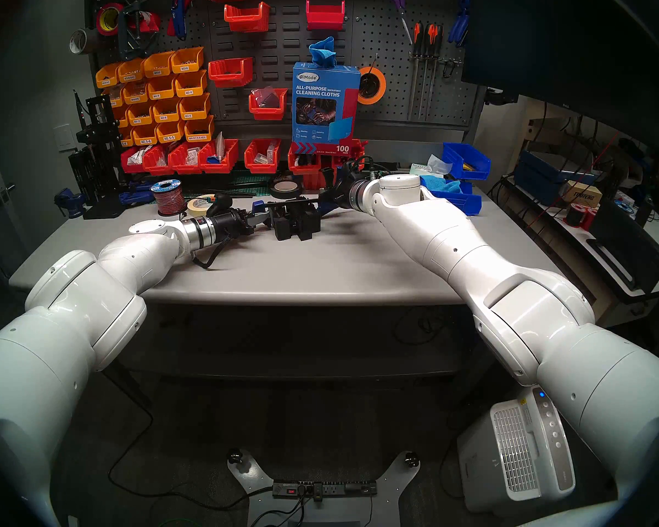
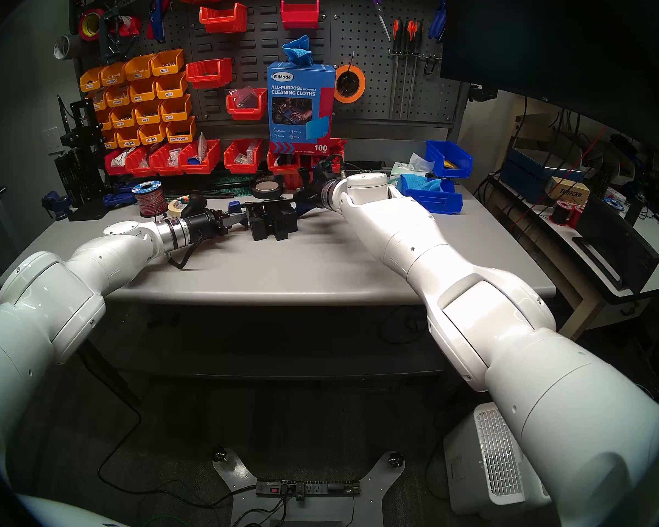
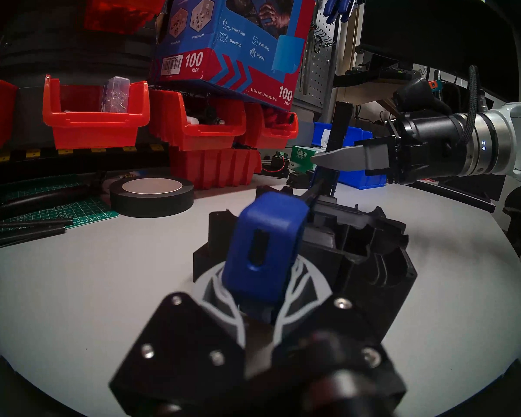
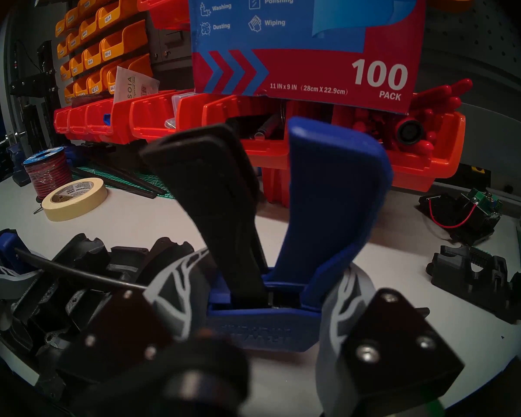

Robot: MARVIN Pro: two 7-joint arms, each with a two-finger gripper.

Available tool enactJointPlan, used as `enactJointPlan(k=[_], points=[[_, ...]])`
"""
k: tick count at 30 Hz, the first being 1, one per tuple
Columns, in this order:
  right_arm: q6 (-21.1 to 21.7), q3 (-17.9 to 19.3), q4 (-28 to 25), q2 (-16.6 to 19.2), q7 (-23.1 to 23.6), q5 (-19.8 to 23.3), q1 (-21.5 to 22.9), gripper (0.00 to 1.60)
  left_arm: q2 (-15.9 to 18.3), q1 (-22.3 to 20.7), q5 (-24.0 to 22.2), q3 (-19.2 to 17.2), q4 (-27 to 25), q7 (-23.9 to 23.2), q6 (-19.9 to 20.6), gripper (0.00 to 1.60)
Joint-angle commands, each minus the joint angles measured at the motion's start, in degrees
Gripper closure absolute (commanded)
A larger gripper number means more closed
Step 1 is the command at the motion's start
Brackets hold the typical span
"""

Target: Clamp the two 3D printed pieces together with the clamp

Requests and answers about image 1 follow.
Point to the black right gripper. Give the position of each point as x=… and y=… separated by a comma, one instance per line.
x=345, y=194

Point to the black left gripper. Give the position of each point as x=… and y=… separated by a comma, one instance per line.
x=232, y=225

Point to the blue bar clamp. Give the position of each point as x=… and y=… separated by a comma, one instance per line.
x=258, y=206

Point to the black 3D printed piece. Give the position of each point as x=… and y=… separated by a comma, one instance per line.
x=307, y=224
x=283, y=226

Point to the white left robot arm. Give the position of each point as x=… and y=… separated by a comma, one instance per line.
x=77, y=301

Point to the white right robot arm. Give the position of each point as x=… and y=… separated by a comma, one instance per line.
x=472, y=251

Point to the blue clamp on bench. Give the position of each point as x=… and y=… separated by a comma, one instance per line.
x=136, y=194

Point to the blue spring clamp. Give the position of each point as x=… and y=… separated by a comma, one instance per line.
x=465, y=12
x=457, y=23

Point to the black hanging clamp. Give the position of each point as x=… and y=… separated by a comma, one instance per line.
x=129, y=32

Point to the upturned red bin stack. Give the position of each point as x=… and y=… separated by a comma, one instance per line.
x=318, y=181

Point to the black tape roll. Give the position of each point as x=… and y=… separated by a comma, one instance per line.
x=285, y=196

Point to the green cutting mat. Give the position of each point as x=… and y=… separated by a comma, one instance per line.
x=255, y=181

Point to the beige masking tape roll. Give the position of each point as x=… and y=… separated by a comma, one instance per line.
x=197, y=208

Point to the blue cleaning cloths box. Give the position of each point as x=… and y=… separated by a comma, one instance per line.
x=324, y=108

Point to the yellow storage bin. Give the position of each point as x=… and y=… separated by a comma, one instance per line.
x=191, y=85
x=107, y=78
x=135, y=95
x=115, y=99
x=195, y=107
x=162, y=90
x=199, y=130
x=186, y=62
x=145, y=136
x=126, y=139
x=166, y=112
x=170, y=133
x=158, y=67
x=130, y=73
x=121, y=118
x=140, y=116

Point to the blue cloth in bin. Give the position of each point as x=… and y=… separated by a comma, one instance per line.
x=442, y=185

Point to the green tissue box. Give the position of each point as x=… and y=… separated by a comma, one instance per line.
x=439, y=163

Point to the orange tape reel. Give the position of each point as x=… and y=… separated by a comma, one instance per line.
x=383, y=85

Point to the blue storage bin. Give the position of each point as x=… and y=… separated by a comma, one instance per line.
x=456, y=152
x=469, y=203

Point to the blue cloth in box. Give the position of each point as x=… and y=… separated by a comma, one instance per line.
x=323, y=51

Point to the yellow item in bin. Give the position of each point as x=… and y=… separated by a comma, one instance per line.
x=472, y=166

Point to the dark louvered bin panel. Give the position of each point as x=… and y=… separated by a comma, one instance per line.
x=285, y=45

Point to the grey perforated pegboard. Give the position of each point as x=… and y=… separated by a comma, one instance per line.
x=379, y=37

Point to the metal peg hook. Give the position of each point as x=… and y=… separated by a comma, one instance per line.
x=451, y=67

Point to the black equipment stand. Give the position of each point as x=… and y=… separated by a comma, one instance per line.
x=96, y=163

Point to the orange black screwdriver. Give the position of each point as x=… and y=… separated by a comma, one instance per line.
x=415, y=34
x=430, y=37

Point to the blue bench vise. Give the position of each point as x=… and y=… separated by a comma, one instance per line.
x=70, y=201

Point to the dark blue equipment box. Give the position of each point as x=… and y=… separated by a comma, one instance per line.
x=543, y=172

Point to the blue hanging hand tool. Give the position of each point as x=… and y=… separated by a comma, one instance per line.
x=178, y=12

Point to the red white hanging item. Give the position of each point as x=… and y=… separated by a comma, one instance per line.
x=147, y=22

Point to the black caster knob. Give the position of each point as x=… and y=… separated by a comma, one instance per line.
x=234, y=455
x=412, y=459

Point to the red and yellow tape roll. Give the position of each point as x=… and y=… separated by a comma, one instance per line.
x=110, y=20

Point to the small cardboard box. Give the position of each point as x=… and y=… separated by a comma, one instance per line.
x=585, y=194

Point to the black power strip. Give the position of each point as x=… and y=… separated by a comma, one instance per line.
x=324, y=488

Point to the large black monitor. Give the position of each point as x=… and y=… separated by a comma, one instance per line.
x=576, y=37

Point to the black tilted screen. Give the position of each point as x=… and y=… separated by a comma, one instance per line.
x=629, y=246

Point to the white air purifier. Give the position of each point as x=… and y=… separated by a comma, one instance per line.
x=516, y=454

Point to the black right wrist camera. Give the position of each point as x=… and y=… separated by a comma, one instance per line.
x=351, y=166

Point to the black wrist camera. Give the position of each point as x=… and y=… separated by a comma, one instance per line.
x=219, y=205
x=351, y=166

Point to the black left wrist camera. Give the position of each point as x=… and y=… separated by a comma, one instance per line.
x=219, y=205

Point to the black monitor mount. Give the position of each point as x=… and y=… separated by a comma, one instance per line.
x=500, y=95

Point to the white wall plate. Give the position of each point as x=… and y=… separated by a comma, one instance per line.
x=65, y=138

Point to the grey duct tape roll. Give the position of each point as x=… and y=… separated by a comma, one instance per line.
x=88, y=40

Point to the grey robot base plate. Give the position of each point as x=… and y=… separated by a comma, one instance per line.
x=351, y=512

